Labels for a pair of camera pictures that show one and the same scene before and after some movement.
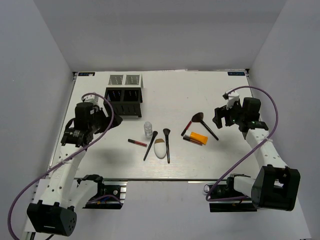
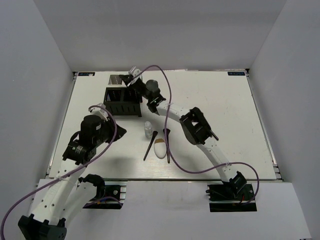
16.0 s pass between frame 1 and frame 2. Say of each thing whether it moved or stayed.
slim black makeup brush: stayed
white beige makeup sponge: stayed
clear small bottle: stayed
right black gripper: moved
